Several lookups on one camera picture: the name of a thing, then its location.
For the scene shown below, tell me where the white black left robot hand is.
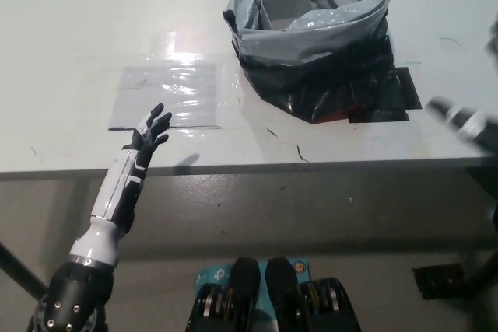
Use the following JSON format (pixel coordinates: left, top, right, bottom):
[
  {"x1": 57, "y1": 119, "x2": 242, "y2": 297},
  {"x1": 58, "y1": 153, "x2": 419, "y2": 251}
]
[{"x1": 123, "y1": 103, "x2": 173, "y2": 172}]

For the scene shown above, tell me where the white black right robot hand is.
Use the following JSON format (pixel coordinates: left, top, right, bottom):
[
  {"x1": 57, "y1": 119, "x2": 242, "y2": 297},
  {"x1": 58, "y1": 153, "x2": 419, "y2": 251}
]
[{"x1": 426, "y1": 94, "x2": 498, "y2": 154}]

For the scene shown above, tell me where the grey black plastic bag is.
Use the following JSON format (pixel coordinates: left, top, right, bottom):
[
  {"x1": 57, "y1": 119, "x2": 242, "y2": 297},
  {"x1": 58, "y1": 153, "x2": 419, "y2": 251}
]
[{"x1": 222, "y1": 0, "x2": 394, "y2": 125}]

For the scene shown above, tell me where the grey rectangular plastic basket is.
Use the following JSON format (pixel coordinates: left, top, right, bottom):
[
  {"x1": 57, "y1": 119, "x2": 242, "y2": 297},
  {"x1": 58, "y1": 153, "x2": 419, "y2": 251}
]
[{"x1": 259, "y1": 0, "x2": 312, "y2": 32}]

